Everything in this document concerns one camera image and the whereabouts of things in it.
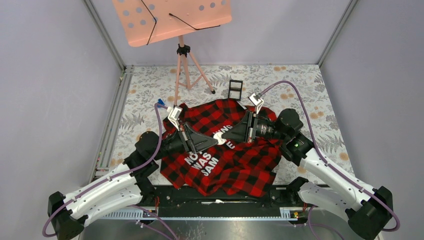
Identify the black brooch holder frame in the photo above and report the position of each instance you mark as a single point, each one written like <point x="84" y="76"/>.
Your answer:
<point x="235" y="89"/>

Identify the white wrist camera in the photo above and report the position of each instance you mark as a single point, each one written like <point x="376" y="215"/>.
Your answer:
<point x="173" y="116"/>
<point x="257" y="101"/>

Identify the small blue plastic object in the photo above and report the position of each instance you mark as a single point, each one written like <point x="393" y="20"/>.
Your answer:
<point x="160" y="101"/>

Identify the floral patterned table mat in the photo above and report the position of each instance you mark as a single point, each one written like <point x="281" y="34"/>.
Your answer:
<point x="282" y="87"/>

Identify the red black plaid shirt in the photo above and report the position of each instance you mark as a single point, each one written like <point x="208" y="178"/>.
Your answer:
<point x="234" y="167"/>

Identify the pink music stand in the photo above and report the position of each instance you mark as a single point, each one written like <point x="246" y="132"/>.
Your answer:
<point x="149" y="21"/>

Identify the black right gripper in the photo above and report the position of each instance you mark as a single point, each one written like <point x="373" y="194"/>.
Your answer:
<point x="246" y="128"/>

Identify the small round brooch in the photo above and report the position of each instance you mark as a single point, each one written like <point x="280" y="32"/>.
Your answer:
<point x="218" y="136"/>

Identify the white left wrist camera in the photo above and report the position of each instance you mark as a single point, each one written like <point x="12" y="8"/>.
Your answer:
<point x="173" y="116"/>

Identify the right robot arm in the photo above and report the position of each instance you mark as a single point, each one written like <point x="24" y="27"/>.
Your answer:
<point x="365" y="208"/>

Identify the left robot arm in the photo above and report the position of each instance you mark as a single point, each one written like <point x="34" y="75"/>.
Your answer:
<point x="125" y="185"/>

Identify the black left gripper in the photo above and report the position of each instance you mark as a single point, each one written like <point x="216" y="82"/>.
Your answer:
<point x="195" y="141"/>

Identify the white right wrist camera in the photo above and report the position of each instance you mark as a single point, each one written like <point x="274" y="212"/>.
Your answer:
<point x="257" y="101"/>

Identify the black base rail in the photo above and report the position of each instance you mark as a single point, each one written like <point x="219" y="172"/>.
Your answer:
<point x="186" y="202"/>

